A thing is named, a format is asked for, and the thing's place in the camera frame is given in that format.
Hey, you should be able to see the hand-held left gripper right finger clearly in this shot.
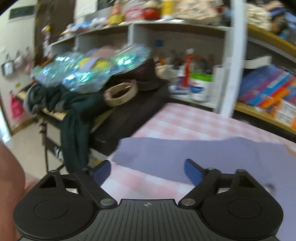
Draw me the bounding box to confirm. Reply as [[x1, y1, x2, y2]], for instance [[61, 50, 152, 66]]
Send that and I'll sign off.
[[179, 159, 263, 207]]

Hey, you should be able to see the pink bag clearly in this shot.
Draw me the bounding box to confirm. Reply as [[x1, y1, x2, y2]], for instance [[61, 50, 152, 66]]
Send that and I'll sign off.
[[9, 91, 24, 120]]

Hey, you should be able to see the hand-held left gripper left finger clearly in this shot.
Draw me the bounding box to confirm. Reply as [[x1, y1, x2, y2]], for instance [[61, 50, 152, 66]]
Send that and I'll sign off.
[[39, 160, 115, 208]]

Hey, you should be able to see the rabbit paper ornament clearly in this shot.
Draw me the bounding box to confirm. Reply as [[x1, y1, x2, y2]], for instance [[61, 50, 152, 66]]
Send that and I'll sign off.
[[174, 0, 220, 21]]

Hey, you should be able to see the white wooden bookshelf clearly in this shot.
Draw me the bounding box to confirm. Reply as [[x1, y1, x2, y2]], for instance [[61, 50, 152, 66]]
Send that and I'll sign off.
[[50, 0, 296, 135]]

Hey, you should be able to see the beige wristwatch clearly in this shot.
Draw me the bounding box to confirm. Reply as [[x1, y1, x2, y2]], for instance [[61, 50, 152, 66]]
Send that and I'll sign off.
[[103, 82, 139, 107]]

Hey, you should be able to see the white jar with green rim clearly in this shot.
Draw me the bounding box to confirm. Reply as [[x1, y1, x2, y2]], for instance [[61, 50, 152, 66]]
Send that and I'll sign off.
[[189, 71, 213, 103]]

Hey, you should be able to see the lavender knit garment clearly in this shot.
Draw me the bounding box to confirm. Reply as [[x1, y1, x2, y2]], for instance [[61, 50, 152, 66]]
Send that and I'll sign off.
[[112, 137, 296, 241]]

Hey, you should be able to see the dark green wall board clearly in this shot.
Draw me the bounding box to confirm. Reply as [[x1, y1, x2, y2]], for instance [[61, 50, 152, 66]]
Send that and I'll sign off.
[[9, 5, 36, 22]]

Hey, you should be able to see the pink checkered tablecloth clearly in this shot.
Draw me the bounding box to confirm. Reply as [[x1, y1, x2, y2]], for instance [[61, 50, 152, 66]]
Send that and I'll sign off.
[[89, 102, 296, 204]]

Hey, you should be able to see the iridescent plastic wrap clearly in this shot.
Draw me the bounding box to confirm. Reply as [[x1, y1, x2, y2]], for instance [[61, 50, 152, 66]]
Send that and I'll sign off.
[[30, 44, 152, 93]]

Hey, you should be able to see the red round doll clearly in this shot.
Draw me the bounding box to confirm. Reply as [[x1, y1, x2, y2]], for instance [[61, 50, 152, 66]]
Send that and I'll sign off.
[[143, 6, 162, 20]]

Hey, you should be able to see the dark brown cloth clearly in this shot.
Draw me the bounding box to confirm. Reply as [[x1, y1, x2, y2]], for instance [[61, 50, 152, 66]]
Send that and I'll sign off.
[[113, 61, 163, 92]]

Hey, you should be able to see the orange and white box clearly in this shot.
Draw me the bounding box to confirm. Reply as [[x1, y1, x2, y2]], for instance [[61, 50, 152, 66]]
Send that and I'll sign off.
[[268, 97, 296, 130]]

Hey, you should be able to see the red tassel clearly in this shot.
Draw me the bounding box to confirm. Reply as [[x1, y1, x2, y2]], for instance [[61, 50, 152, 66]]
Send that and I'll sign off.
[[182, 48, 194, 87]]

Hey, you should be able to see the black case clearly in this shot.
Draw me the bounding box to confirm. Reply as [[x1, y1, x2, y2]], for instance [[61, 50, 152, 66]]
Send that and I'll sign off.
[[89, 82, 173, 156]]

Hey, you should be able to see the dark green cloth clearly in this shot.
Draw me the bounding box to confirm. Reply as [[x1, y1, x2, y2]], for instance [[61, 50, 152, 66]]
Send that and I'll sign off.
[[23, 82, 104, 173]]

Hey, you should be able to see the row of blue books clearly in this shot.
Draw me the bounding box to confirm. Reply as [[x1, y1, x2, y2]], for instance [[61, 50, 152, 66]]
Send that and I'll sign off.
[[238, 64, 296, 109]]

